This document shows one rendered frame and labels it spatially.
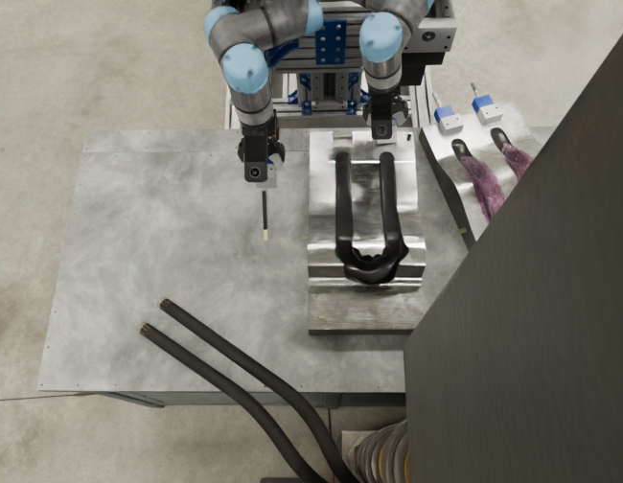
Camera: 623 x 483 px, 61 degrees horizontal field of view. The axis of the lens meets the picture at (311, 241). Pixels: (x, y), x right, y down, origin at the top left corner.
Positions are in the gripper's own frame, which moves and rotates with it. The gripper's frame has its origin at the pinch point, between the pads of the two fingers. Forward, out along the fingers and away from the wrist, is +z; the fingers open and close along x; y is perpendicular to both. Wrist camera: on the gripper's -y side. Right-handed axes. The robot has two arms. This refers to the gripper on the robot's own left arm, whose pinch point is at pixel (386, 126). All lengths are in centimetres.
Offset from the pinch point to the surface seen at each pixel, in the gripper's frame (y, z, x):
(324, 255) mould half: -32.4, -5.7, 14.6
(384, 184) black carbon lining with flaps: -13.1, 4.5, 1.1
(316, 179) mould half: -11.8, 1.8, 17.4
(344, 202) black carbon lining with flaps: -17.8, 2.7, 10.8
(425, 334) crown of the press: -56, -101, -2
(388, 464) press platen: -65, -70, 0
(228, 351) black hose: -53, -6, 36
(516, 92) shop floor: 66, 114, -58
